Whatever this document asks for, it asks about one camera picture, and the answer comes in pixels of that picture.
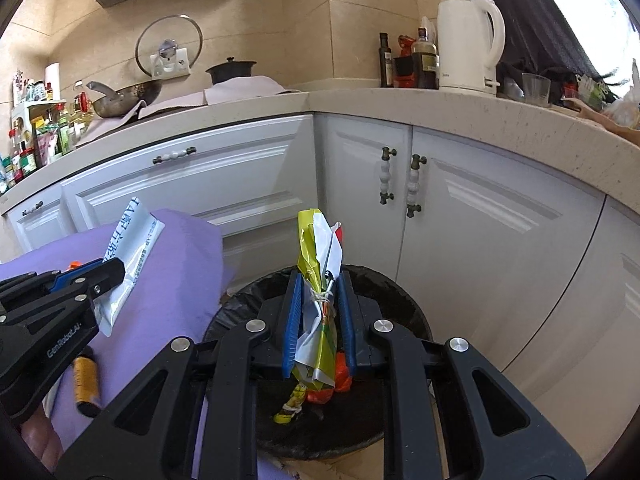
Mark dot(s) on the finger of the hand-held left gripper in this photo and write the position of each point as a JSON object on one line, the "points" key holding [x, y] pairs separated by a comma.
{"points": [[110, 275], [65, 280]]}

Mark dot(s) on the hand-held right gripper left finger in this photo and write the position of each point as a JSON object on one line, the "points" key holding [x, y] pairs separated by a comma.
{"points": [[292, 325]]}

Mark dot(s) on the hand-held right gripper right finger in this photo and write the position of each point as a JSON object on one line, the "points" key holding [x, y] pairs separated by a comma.
{"points": [[346, 325]]}

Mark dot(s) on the white printed packet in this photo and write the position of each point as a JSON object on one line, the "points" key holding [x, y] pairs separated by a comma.
{"points": [[135, 245]]}

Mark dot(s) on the brown bottle with yellow label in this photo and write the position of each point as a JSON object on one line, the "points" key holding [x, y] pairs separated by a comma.
{"points": [[85, 375]]}

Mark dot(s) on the yellow snack wrapper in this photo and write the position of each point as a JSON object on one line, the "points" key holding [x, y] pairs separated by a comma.
{"points": [[315, 255]]}

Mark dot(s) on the black trash bin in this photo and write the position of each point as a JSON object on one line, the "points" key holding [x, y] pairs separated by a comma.
{"points": [[350, 420]]}

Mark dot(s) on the person's left hand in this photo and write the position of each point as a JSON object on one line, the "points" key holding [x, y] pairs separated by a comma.
{"points": [[40, 435]]}

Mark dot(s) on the purple table cloth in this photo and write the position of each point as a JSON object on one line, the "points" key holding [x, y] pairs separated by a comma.
{"points": [[175, 260]]}

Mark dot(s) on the orange crumpled wrapper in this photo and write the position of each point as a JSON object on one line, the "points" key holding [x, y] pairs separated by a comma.
{"points": [[320, 395]]}

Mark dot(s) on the small yellow wrapper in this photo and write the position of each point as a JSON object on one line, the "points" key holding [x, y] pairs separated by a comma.
{"points": [[287, 407]]}

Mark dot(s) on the group of condiment bottles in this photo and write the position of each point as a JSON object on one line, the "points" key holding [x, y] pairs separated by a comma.
{"points": [[45, 140]]}

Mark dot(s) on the white kitchen cabinet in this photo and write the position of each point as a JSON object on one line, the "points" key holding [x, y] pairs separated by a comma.
{"points": [[475, 220]]}

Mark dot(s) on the steel wok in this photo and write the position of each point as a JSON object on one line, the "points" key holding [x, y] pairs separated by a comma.
{"points": [[130, 97]]}

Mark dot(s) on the white paper towel roll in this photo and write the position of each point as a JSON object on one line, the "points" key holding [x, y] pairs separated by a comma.
{"points": [[52, 77]]}

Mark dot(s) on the white lid holder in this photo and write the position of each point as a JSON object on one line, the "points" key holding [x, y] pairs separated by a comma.
{"points": [[170, 66]]}

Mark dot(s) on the pale cloth over stove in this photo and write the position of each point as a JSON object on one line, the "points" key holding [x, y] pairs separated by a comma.
{"points": [[235, 92]]}

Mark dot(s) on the black cooking pot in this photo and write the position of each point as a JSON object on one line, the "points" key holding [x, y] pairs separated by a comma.
{"points": [[230, 72]]}

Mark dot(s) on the glass pot lid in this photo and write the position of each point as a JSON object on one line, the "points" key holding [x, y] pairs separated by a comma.
{"points": [[150, 35]]}

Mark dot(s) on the red condiment container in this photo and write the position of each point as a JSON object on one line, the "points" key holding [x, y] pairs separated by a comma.
{"points": [[404, 72]]}

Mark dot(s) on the slim dark oil bottle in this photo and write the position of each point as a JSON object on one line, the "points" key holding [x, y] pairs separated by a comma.
{"points": [[385, 65]]}

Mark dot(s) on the dark sauce bottle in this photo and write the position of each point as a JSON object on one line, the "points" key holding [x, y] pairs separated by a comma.
{"points": [[425, 67]]}

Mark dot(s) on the clear glass cup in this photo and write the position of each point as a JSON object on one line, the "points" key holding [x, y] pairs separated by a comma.
{"points": [[535, 90]]}

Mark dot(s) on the white electric kettle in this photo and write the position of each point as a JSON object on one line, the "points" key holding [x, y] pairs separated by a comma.
{"points": [[462, 45]]}

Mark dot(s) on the pale plastic bottle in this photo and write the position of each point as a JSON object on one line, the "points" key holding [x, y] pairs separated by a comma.
{"points": [[427, 25]]}

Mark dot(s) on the pile of food bags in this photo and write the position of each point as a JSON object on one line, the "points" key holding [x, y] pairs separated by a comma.
{"points": [[605, 97]]}

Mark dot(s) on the dark curtain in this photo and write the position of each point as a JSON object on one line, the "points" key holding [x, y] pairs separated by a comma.
{"points": [[540, 20]]}

